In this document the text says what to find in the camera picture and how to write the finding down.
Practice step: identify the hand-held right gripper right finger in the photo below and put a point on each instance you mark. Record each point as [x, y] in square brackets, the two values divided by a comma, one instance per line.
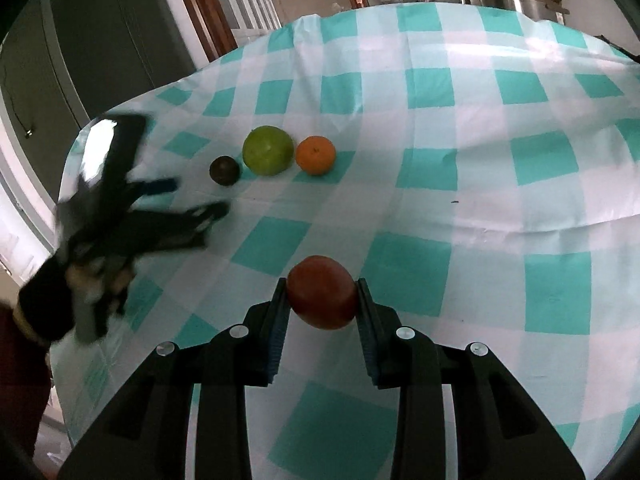
[369, 345]

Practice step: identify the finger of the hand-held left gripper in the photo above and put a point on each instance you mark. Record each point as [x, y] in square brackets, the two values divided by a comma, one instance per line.
[155, 186]
[200, 215]

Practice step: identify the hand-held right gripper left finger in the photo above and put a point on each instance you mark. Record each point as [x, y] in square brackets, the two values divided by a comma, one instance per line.
[277, 340]

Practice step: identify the dark round avocado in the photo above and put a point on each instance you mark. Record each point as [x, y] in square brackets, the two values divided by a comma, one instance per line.
[224, 171]

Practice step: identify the small red tomato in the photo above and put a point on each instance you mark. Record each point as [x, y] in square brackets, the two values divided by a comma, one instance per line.
[322, 297]

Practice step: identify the small green apple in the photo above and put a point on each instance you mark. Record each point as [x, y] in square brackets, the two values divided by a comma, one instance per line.
[267, 151]

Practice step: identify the orange tangerine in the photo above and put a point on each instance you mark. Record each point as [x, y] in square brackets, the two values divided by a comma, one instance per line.
[315, 155]

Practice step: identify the person's left hand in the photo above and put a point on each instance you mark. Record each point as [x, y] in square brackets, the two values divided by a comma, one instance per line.
[45, 305]

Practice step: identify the grey refrigerator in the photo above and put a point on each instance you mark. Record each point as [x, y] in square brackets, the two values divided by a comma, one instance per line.
[100, 35]

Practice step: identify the teal white checkered tablecloth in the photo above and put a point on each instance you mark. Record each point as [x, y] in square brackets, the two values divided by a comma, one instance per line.
[450, 185]

